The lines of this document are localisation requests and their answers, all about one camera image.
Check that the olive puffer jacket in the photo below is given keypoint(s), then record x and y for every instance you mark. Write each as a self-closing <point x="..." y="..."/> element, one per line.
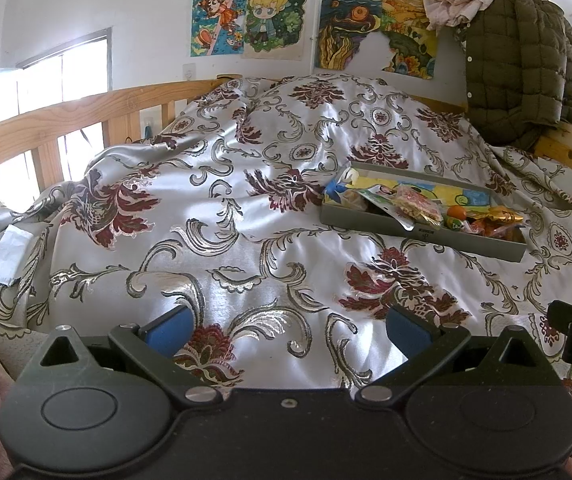
<point x="516" y="70"/>

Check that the blond child poster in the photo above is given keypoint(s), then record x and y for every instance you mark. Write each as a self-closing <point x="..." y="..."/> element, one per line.
<point x="276" y="20"/>

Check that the window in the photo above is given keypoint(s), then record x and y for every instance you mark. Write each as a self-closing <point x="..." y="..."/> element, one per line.
<point x="81" y="65"/>

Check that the floral printed blanket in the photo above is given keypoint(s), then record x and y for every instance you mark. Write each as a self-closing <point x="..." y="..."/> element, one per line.
<point x="216" y="210"/>

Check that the orange snack bag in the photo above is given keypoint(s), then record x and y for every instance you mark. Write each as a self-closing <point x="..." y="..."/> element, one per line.
<point x="491" y="230"/>

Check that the tangerine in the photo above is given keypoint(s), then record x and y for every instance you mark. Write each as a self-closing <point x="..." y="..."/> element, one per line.
<point x="457" y="212"/>

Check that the torn swirl painting poster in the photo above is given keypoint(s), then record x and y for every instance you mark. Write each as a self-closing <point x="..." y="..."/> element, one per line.
<point x="346" y="30"/>

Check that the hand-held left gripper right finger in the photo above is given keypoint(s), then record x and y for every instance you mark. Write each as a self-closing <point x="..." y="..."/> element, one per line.
<point x="406" y="332"/>

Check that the pink crumpled cloth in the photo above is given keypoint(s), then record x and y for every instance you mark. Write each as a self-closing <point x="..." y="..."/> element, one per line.
<point x="451" y="2"/>

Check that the golden snack packet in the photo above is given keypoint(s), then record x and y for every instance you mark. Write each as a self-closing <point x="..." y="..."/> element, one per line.
<point x="496" y="216"/>

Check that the grey tray with painted picture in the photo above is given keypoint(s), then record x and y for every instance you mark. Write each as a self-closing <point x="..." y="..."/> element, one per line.
<point x="366" y="221"/>

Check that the white wall socket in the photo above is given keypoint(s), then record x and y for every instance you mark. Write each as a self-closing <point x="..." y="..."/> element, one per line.
<point x="189" y="71"/>

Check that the white folded cloth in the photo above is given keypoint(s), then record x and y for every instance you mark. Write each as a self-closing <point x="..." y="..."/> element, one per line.
<point x="8" y="255"/>

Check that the wooden bed side rail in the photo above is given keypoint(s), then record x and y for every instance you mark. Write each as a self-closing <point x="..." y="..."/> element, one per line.
<point x="66" y="110"/>

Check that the white and blue paper piece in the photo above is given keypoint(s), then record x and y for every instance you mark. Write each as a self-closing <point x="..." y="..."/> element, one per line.
<point x="341" y="187"/>

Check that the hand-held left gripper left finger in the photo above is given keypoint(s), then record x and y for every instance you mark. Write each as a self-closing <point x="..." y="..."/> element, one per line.
<point x="168" y="332"/>

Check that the green packet dark dried snack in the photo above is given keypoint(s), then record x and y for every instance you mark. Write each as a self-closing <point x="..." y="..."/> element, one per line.
<point x="453" y="225"/>

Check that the orange-haired girl poster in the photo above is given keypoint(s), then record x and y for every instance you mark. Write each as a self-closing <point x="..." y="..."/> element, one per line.
<point x="216" y="20"/>

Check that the white snack packet red label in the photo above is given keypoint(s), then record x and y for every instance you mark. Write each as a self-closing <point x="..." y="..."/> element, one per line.
<point x="378" y="197"/>

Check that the clear flower-print cracker packet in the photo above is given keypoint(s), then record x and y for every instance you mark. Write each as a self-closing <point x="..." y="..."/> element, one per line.
<point x="416" y="205"/>

